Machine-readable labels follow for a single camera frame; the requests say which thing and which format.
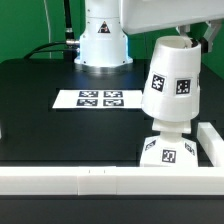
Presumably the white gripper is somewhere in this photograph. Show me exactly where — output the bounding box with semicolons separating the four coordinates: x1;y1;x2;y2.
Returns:
119;0;224;53

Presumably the white lamp shade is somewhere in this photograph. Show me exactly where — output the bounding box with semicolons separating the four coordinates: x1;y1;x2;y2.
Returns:
142;36;201;122

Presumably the white lamp base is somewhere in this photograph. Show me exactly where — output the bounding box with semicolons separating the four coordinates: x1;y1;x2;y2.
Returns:
140;119;198;168

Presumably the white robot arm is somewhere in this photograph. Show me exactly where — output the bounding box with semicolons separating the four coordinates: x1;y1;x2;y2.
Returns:
74;0;224;72

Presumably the white marker sheet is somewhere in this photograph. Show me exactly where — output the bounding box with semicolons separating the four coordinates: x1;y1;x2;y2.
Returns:
53;90;142;109

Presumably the black vertical cable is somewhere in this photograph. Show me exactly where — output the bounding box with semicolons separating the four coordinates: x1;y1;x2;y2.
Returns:
63;0;75;41

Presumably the black cable with connector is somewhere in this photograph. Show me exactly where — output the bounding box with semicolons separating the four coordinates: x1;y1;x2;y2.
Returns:
23;38;81;61

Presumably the thin white cable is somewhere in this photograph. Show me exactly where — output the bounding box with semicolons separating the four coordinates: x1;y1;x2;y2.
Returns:
43;0;54;60

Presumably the white front rail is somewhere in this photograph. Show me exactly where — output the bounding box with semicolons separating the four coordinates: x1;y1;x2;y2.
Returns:
0;167;224;196

